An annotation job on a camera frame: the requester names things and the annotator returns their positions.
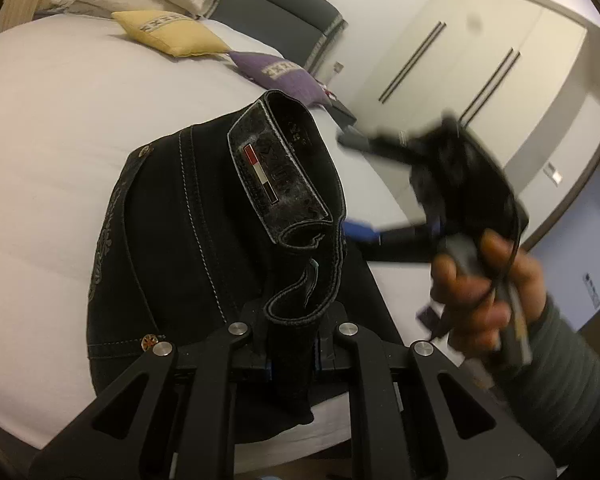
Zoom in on person's right hand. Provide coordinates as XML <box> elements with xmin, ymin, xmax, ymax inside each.
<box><xmin>430</xmin><ymin>230</ymin><xmax>548</xmax><ymax>371</ymax></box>

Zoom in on grey upholstered headboard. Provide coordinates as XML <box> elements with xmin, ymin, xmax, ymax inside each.
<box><xmin>207</xmin><ymin>0</ymin><xmax>346</xmax><ymax>76</ymax></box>

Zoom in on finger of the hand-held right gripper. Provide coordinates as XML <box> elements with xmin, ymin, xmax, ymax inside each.
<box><xmin>342</xmin><ymin>219</ymin><xmax>443</xmax><ymax>264</ymax></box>
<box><xmin>336</xmin><ymin>126</ymin><xmax>422</xmax><ymax>167</ymax></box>

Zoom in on yellow patterned cushion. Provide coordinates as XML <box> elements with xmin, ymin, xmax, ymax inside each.
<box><xmin>111</xmin><ymin>9</ymin><xmax>231</xmax><ymax>58</ymax></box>

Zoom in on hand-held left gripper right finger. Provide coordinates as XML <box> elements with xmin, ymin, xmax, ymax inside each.
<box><xmin>313</xmin><ymin>305</ymin><xmax>558</xmax><ymax>480</ymax></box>

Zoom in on small wall label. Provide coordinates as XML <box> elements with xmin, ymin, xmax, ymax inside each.
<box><xmin>582</xmin><ymin>272</ymin><xmax>600</xmax><ymax>309</ymax></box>

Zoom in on person's right forearm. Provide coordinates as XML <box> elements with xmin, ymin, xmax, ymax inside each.
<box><xmin>480</xmin><ymin>295</ymin><xmax>600</xmax><ymax>472</ymax></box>

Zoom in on white wardrobe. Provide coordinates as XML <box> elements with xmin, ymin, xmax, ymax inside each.
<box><xmin>352</xmin><ymin>0</ymin><xmax>600</xmax><ymax>251</ymax></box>

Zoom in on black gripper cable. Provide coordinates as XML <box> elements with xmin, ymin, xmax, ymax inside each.
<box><xmin>490</xmin><ymin>200</ymin><xmax>524</xmax><ymax>301</ymax></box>

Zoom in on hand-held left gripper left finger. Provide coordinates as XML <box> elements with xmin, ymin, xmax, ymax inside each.
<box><xmin>27</xmin><ymin>305</ymin><xmax>272</xmax><ymax>480</ymax></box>

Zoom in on black pants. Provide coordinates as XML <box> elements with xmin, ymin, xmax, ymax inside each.
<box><xmin>86</xmin><ymin>89</ymin><xmax>411</xmax><ymax>443</ymax></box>

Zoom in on white-sheeted bed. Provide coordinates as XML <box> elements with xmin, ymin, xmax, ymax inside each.
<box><xmin>0</xmin><ymin>12</ymin><xmax>431</xmax><ymax>461</ymax></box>

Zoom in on purple patterned cushion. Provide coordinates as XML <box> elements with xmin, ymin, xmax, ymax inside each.
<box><xmin>228</xmin><ymin>51</ymin><xmax>333</xmax><ymax>108</ymax></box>

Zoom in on dark grey nightstand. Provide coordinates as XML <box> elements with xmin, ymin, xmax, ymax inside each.
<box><xmin>325</xmin><ymin>97</ymin><xmax>357</xmax><ymax>128</ymax></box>

